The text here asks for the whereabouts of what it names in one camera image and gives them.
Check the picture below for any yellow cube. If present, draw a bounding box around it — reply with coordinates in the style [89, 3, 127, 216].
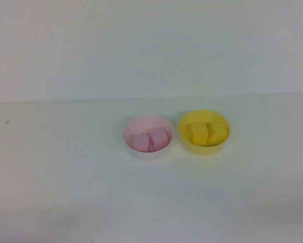
[207, 123, 229, 146]
[189, 122, 209, 147]

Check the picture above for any yellow plastic bowl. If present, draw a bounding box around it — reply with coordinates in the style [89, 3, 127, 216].
[178, 109, 232, 156]

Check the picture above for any pink plastic bowl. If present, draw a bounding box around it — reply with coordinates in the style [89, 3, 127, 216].
[122, 114, 175, 161]

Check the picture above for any pink cube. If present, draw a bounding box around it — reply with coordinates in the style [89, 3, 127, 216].
[149, 127, 168, 150]
[133, 133, 150, 153]

